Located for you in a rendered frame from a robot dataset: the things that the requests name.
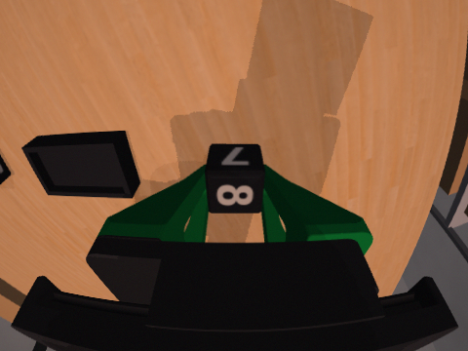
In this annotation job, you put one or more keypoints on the black number cube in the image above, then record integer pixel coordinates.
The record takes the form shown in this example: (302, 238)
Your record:
(4, 171)
(234, 179)

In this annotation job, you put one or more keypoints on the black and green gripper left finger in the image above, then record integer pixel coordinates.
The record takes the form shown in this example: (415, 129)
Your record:
(164, 214)

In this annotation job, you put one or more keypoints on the black rectangular tray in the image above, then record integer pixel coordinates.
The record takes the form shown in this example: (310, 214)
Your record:
(88, 173)

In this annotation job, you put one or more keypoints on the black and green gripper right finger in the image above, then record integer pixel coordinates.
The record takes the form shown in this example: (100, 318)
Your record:
(306, 215)

